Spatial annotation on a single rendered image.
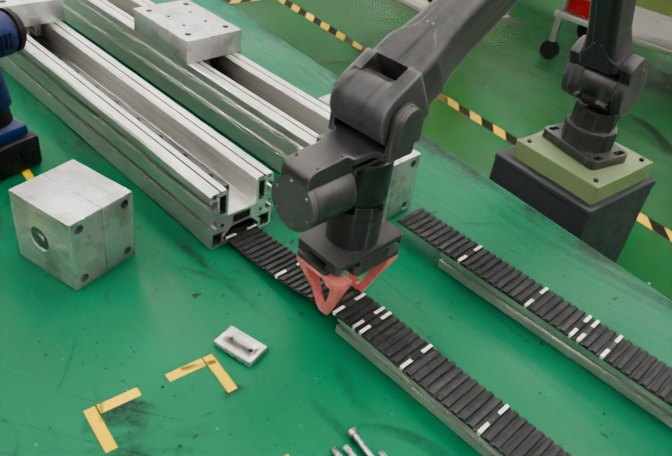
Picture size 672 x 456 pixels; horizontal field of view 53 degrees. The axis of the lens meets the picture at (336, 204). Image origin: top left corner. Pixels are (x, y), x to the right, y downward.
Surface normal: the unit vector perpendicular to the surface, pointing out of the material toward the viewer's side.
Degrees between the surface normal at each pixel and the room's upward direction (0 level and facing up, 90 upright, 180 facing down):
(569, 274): 0
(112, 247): 90
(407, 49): 30
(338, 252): 1
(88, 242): 90
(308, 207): 90
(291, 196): 90
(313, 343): 0
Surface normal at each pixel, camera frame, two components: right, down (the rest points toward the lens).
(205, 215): -0.71, 0.33
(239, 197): 0.12, -0.81
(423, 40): -0.25, -0.53
